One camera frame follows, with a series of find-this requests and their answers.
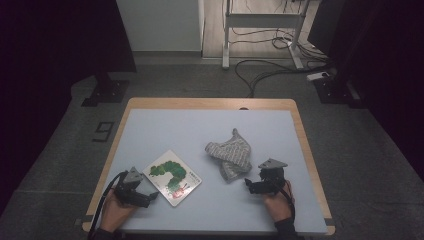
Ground long black floor cable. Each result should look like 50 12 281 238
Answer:
234 59 334 98

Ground tangled black cables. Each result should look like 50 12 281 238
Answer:
229 28 329 63

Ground white power strip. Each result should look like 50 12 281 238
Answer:
306 70 331 82

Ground dark curtain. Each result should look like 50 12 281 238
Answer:
0 0 137 214
328 0 424 183

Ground white caterpillar picture book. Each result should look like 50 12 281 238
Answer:
142 149 203 208

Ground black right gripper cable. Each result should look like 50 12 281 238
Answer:
281 181 297 222

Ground person's left hand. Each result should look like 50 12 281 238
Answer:
99 191 138 233

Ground white metal desk frame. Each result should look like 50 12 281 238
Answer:
221 0 313 70

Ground wooden table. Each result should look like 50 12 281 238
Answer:
81 97 336 236

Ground person's right hand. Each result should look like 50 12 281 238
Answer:
263 181 296 223

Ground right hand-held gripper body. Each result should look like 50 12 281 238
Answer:
253 158 288 195

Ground grey knitted pouch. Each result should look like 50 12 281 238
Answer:
204 127 253 183

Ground black stand base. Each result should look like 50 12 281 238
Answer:
313 76 364 108
81 71 130 108

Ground white cabinet panel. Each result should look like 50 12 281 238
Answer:
115 0 205 53

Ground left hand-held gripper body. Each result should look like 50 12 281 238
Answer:
114 166 152 209

